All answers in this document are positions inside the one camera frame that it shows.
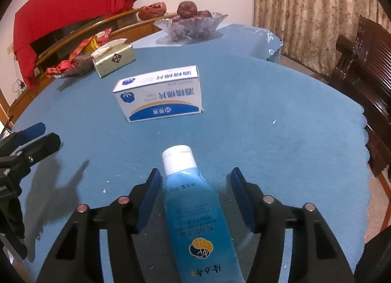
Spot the light blue patterned tablecloth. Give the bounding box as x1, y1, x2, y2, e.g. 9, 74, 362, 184
131, 23, 283, 64

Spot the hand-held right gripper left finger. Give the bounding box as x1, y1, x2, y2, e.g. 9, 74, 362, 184
36, 167, 162, 283

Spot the black television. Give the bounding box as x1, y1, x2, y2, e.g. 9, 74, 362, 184
31, 19, 101, 54

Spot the blue bottle white cap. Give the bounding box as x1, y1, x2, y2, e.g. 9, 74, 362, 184
162, 145, 245, 283

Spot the dark wooden armchair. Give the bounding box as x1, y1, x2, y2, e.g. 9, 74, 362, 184
328, 16, 391, 176

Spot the red bag with dark contents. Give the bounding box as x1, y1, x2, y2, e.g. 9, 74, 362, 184
138, 1, 167, 21

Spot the wooden television cabinet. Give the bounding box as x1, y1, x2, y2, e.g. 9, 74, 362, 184
6, 8, 179, 125

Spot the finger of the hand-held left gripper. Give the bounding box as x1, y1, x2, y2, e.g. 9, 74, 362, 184
0, 132, 62, 177
0, 122, 46, 153

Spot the gold green tissue box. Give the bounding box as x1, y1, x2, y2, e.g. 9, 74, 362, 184
92, 39, 136, 79

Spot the glass candy dish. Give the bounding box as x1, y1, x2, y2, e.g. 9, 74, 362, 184
53, 55, 97, 79

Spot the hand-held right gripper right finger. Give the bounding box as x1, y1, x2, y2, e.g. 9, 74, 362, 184
230, 167, 356, 283

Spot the white and blue box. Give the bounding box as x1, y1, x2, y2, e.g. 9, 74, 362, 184
112, 65, 205, 123

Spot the blue felt tablecloth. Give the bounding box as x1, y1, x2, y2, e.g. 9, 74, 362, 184
11, 48, 371, 283

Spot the beige floral curtain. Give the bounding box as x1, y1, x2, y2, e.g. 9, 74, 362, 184
253, 0, 391, 76

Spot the glass fruit bowl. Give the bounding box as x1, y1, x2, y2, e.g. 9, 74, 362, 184
153, 12, 228, 42

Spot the pile of red candy packets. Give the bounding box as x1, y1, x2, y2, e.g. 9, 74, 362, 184
46, 26, 113, 79

